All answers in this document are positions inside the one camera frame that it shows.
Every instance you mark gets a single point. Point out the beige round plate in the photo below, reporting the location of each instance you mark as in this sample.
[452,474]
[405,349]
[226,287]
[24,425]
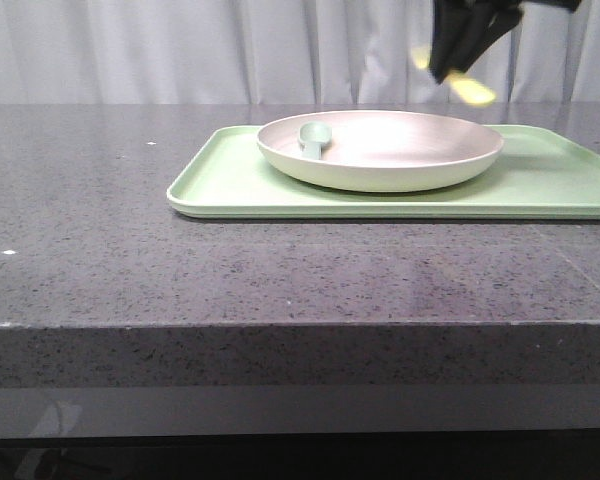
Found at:
[383,151]

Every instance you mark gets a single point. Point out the yellow plastic fork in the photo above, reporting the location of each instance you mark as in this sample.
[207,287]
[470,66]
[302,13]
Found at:
[466,88]

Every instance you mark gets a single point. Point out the light green rectangular tray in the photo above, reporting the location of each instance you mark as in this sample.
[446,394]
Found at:
[540,176]

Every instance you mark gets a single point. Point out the white pleated curtain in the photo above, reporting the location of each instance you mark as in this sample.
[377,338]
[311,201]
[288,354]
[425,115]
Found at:
[275,52]

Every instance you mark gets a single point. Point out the black gloved hand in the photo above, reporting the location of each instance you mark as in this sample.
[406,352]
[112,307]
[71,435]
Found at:
[464,30]

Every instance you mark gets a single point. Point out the sage green spoon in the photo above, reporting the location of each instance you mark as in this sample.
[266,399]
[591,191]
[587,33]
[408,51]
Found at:
[314,137]

